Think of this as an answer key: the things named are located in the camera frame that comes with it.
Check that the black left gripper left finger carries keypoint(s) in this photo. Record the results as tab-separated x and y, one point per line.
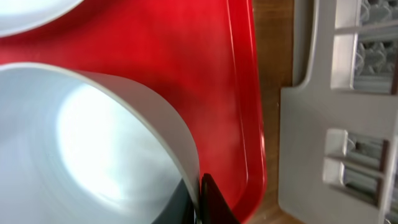
180	209

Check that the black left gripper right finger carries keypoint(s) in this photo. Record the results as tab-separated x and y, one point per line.
213	207

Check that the light blue bowl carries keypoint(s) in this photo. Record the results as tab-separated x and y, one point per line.
82	147

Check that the grey dishwasher rack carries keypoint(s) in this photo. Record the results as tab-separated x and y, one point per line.
338	121

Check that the red serving tray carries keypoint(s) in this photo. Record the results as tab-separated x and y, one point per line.
199	55

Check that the light blue plate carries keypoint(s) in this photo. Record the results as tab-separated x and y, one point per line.
18	16

